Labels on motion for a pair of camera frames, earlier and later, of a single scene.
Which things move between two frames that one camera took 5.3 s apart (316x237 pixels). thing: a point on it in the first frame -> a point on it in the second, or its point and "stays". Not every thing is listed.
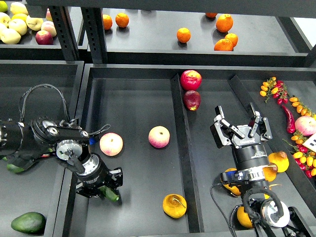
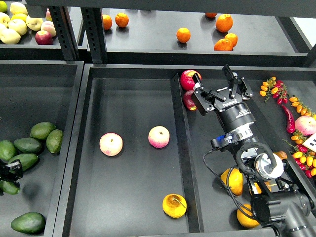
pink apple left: (111, 144) stays
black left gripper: (96, 173) -> (11, 172)
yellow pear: (243, 217) stays
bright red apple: (190, 80) stays
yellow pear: (174, 205) stays
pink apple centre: (159, 136) stays
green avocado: (109, 193) -> (9, 187)
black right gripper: (250, 157) -> (235, 113)
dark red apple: (192, 99) stays
